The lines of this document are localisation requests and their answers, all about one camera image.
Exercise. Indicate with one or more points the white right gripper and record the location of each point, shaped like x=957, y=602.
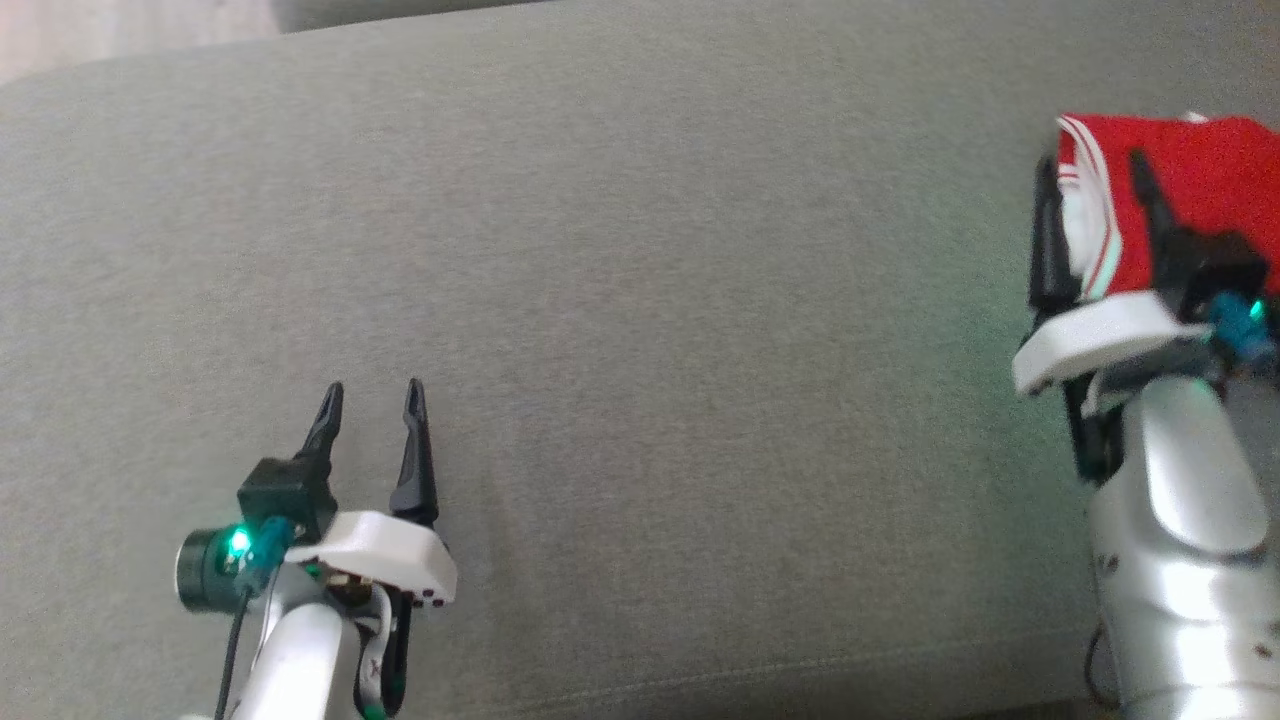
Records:
x=1100, y=340

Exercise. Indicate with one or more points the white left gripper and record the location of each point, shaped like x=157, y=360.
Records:
x=385, y=555

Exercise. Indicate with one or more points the red jersey with white sleeves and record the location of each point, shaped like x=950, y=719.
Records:
x=1220, y=170

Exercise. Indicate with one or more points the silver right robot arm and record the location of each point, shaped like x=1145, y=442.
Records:
x=1190, y=520

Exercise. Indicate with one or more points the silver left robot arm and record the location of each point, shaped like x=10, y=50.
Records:
x=300, y=650

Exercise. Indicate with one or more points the grey sofa seat cushion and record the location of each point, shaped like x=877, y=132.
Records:
x=650, y=350

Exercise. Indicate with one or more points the grey sofa back cushion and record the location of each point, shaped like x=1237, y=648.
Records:
x=400, y=10

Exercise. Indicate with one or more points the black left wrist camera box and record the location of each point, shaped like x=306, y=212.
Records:
x=288, y=500

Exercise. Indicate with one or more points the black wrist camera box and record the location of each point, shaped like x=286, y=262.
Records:
x=288, y=500
x=1215, y=275

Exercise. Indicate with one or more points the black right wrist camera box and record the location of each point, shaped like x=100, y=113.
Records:
x=1215, y=275

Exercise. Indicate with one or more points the teal left camera plug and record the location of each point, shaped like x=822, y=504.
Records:
x=268, y=555

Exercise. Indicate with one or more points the teal camera plug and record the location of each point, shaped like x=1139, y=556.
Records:
x=1240, y=330
x=268, y=555

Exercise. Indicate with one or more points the teal right camera plug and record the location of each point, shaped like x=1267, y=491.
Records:
x=1240, y=330

